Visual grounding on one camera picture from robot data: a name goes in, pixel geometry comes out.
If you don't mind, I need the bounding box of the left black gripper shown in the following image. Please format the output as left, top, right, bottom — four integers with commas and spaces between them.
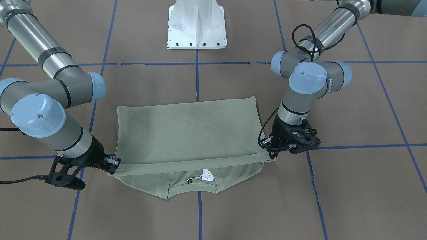
261, 117, 309, 159

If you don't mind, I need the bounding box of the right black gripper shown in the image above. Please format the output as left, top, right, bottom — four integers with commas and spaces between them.
68, 136, 121, 175

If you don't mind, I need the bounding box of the green long-sleeve shirt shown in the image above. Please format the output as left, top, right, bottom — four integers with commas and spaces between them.
113, 97, 271, 199

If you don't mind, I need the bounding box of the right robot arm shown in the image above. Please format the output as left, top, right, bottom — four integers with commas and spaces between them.
1, 0, 120, 174

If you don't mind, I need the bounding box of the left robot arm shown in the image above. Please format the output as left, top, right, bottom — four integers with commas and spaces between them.
258, 0, 426, 159

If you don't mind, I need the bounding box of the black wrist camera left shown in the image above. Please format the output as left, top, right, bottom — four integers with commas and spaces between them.
289, 119, 321, 154

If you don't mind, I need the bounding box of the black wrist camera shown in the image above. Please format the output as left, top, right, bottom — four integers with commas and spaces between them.
289, 119, 321, 154
45, 155, 86, 190

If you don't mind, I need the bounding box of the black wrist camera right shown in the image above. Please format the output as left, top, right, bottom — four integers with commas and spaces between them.
45, 155, 86, 190

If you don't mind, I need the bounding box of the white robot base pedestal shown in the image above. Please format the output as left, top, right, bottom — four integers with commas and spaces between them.
167, 0, 227, 50

